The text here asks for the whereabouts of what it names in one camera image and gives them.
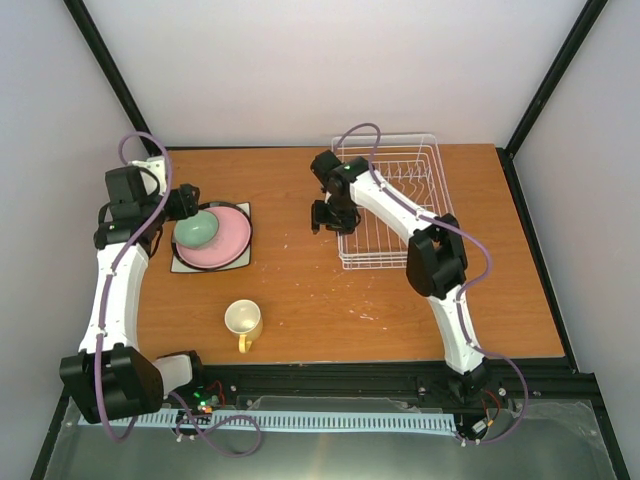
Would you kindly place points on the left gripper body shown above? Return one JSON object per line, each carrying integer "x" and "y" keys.
{"x": 183, "y": 207}

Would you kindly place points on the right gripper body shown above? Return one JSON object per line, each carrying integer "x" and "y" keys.
{"x": 345, "y": 218}

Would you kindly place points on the green ceramic bowl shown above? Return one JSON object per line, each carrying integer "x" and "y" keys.
{"x": 196, "y": 231}

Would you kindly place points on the pink round plate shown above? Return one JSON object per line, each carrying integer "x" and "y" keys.
{"x": 230, "y": 242}

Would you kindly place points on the white wire dish rack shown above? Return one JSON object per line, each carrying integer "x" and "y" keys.
{"x": 409, "y": 182}

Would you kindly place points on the yellow mug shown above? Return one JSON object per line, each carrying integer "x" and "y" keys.
{"x": 243, "y": 318}

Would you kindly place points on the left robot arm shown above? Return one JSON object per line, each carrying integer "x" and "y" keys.
{"x": 109, "y": 378}

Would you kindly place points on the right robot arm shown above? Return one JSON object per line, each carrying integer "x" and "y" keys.
{"x": 436, "y": 260}

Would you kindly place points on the square black-rimmed plate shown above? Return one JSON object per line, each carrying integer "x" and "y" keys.
{"x": 240, "y": 260}

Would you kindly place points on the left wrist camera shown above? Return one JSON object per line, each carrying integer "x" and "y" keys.
{"x": 155, "y": 170}

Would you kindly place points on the blue slotted cable duct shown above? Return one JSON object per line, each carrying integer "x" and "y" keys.
{"x": 308, "y": 422}

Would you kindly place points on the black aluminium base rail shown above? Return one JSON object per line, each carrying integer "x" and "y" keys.
{"x": 424, "y": 384}

